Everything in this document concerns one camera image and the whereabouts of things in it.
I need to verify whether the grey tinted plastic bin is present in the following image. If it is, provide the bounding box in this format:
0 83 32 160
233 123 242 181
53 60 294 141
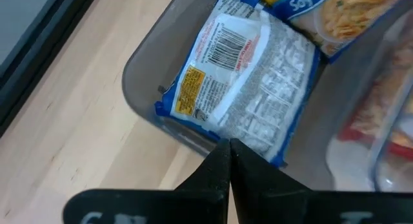
121 0 413 192

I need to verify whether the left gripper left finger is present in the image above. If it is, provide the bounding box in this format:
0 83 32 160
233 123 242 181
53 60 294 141
174 138 232 224

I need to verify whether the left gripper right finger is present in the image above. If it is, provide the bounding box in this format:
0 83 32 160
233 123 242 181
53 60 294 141
229 138 310 224

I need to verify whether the blue Maruchan ramen packet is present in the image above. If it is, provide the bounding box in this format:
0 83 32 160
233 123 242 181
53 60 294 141
250 0 413 63
154 0 321 168

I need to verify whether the red Maruchan ramen packet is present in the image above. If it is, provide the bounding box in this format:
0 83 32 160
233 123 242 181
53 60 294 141
335 39 413 154

